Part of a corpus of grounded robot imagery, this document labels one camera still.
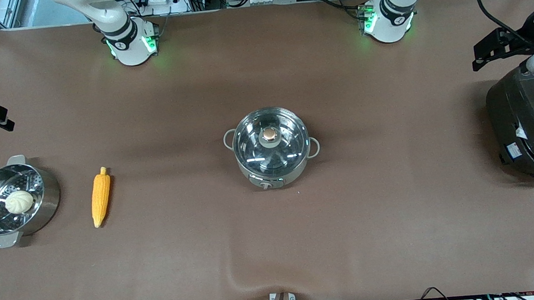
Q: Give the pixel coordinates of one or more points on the black round kitchen appliance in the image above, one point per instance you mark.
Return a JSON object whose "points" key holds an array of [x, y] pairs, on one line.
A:
{"points": [[531, 119]]}

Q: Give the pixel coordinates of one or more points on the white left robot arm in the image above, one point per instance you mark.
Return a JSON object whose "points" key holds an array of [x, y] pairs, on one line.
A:
{"points": [[392, 16]]}

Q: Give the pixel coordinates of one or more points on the grey electric cooking pot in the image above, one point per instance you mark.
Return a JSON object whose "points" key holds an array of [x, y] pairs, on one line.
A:
{"points": [[269, 178]]}

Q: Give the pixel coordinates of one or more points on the yellow corn cob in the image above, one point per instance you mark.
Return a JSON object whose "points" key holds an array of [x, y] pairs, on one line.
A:
{"points": [[100, 199]]}

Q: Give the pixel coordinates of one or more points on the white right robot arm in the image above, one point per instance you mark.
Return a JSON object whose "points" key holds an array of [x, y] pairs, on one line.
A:
{"points": [[127, 39]]}

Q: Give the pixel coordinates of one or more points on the glass pot lid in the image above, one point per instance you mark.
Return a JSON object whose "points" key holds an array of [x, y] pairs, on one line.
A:
{"points": [[290, 143]]}

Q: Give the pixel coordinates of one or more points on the black left camera mount bracket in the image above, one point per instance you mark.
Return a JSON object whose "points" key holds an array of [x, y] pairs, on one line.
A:
{"points": [[495, 48]]}

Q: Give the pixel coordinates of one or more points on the white steamed bun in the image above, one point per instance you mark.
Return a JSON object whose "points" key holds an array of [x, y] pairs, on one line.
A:
{"points": [[19, 202]]}

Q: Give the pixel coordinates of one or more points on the stainless steel steamer pot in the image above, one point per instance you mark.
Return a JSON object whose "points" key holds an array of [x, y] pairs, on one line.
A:
{"points": [[46, 196]]}

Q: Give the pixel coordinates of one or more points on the brown table mat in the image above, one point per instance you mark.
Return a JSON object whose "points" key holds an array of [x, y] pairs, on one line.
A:
{"points": [[274, 245]]}

